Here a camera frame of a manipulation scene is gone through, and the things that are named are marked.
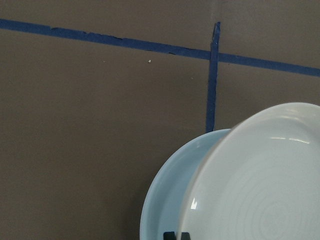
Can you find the light blue plate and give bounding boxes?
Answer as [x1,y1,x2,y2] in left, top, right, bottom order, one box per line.
[139,128,232,240]

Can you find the white plate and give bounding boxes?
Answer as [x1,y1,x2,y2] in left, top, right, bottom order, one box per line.
[178,101,320,240]

